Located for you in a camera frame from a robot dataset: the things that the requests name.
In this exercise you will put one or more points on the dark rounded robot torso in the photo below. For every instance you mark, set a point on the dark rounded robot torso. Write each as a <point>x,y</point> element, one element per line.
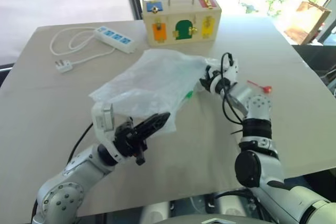
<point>210,212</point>

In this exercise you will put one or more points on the white power strip blue sockets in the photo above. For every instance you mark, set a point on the white power strip blue sockets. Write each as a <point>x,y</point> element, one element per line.
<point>115,38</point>

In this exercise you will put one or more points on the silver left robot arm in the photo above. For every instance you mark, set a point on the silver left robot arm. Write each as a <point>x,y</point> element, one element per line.
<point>78,166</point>

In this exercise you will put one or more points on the black side furniture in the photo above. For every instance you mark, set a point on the black side furniture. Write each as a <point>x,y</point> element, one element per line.
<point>317,61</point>

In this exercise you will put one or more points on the transparent plastic bag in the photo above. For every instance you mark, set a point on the transparent plastic bag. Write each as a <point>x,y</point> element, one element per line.
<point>157,82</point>

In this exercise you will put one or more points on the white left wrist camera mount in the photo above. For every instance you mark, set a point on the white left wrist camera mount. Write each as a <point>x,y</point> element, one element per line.
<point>103,119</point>

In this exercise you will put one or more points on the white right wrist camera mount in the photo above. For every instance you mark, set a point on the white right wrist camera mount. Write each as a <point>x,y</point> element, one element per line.
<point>231,69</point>

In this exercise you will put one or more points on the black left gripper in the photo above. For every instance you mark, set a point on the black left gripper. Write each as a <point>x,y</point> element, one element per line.
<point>126,140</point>

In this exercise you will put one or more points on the small green object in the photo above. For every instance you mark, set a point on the small green object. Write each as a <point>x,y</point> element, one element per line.
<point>189,94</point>

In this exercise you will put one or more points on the brown cardboard box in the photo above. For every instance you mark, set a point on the brown cardboard box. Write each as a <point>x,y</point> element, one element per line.
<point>308,22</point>

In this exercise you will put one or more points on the wooden lock box coloured doors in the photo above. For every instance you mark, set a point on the wooden lock box coloured doors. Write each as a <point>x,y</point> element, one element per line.
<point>181,22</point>

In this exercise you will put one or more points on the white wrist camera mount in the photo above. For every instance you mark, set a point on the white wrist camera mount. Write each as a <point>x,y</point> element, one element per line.
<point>103,119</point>
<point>231,69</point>

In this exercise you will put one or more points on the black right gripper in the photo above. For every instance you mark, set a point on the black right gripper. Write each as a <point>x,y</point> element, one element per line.
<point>210,79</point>

